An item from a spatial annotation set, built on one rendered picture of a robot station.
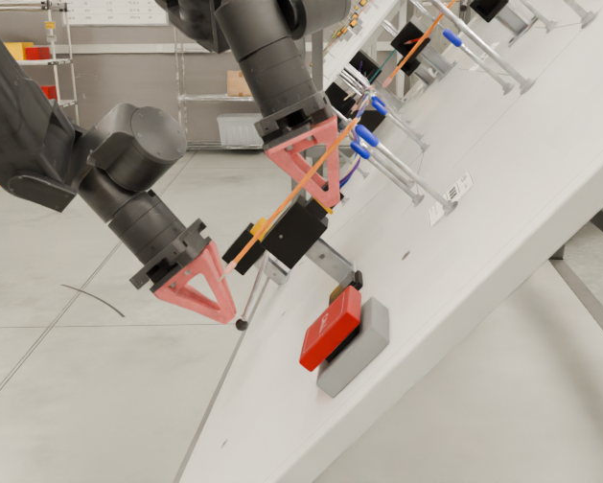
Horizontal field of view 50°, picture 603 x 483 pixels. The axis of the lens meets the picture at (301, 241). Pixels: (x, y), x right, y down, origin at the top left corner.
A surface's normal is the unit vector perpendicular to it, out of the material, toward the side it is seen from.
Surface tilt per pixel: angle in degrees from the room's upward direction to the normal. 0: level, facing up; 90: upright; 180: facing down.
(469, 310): 90
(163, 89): 90
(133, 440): 0
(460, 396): 0
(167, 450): 0
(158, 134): 53
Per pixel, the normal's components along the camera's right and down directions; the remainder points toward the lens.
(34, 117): 0.99, -0.10
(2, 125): 0.04, 0.69
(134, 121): 0.64, -0.44
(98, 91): 0.02, 0.29
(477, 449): -0.01, -0.96
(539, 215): -0.76, -0.64
